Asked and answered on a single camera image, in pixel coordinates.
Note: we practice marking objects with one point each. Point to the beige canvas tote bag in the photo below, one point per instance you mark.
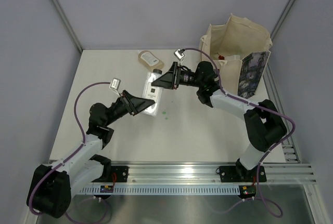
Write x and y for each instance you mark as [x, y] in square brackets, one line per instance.
[238, 36]

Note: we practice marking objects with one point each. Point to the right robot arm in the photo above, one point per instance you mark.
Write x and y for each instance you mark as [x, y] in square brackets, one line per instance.
[264, 124]

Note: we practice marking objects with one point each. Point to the right aluminium frame post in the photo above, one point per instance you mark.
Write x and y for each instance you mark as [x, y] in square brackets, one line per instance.
[283, 16]

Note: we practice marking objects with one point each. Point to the white slotted cable duct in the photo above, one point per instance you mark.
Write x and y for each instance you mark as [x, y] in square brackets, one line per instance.
[160, 190]

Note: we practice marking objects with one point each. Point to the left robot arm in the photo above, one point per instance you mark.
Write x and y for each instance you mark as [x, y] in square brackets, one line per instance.
[53, 186]

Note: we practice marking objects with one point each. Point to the aluminium mounting rail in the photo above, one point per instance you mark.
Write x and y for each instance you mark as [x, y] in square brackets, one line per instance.
[195, 173]

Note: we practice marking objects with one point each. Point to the frosted white bottle black cap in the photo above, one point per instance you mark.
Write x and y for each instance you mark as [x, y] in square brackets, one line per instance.
[232, 57]

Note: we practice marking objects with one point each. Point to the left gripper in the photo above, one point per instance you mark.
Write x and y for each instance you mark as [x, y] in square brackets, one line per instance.
[133, 105]

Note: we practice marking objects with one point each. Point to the amber liquid bottle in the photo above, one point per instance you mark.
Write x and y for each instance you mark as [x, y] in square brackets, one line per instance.
[150, 61]

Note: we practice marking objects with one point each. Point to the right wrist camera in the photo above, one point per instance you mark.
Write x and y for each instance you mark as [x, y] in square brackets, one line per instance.
[180, 55]

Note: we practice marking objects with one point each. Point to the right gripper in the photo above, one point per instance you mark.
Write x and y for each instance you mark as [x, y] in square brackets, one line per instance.
[171, 79]

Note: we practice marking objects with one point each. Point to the clear bottle black label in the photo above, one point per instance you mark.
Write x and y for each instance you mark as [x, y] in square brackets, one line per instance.
[152, 92]

